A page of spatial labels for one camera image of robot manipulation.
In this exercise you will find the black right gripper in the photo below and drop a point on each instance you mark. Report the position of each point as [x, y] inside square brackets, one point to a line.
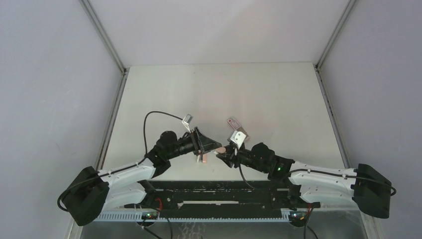
[231, 156]

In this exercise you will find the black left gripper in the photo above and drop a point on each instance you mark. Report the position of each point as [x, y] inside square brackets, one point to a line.
[201, 144]

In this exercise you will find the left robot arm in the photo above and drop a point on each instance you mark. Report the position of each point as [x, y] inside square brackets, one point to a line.
[93, 192]

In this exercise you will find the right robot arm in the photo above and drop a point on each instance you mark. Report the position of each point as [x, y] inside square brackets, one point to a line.
[363, 186]

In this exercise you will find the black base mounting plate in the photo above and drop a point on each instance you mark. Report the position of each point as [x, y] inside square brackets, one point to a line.
[223, 199]

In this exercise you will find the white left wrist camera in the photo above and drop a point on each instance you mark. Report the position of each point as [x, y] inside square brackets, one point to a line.
[186, 122]

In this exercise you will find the white slotted cable duct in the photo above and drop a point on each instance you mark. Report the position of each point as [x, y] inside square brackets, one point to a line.
[150, 216]

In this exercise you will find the aluminium left frame rail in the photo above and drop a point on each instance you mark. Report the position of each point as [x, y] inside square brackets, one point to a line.
[114, 98]

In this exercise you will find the aluminium frame rail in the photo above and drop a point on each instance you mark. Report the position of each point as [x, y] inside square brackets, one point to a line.
[114, 98]
[323, 84]

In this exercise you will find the aluminium right frame rail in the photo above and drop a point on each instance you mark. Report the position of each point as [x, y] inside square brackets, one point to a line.
[323, 84]

